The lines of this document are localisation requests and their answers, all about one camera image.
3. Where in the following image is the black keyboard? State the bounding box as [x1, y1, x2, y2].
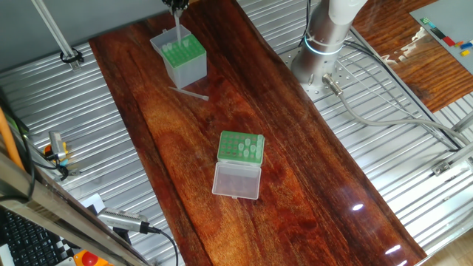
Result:
[0, 208, 70, 266]

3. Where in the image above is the yellow orange turtle toy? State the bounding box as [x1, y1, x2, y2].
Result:
[43, 142, 70, 167]

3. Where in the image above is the green clear pipette tip box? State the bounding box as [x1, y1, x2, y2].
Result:
[149, 24, 208, 90]
[211, 130, 266, 201]

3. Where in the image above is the aluminium post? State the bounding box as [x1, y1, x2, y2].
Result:
[30, 0, 83, 72]

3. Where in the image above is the orange emergency stop box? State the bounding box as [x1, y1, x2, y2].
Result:
[72, 249, 116, 266]

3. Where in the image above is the orange tube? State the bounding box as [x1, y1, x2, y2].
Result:
[0, 106, 26, 171]

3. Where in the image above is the silver camera on stand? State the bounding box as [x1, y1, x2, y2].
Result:
[97, 206, 152, 235]

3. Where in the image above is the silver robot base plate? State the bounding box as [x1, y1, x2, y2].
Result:
[279, 38, 370, 104]

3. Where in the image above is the shiny steel rail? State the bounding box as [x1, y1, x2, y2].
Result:
[0, 146, 152, 266]

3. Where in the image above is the grey cable with metal connector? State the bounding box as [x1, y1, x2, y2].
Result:
[321, 72, 472, 147]

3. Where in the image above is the aluminium profile bar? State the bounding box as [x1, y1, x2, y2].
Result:
[449, 109, 473, 134]
[431, 142, 473, 177]

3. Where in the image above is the black silver-camera cable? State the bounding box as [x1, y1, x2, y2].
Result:
[146, 225, 180, 266]

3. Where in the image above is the black cable tie ring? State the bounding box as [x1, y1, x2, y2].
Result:
[59, 47, 85, 65]

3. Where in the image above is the glossy brown wooden board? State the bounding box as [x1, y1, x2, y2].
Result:
[88, 0, 429, 266]

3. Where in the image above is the grey board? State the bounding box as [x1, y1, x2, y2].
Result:
[409, 0, 473, 75]

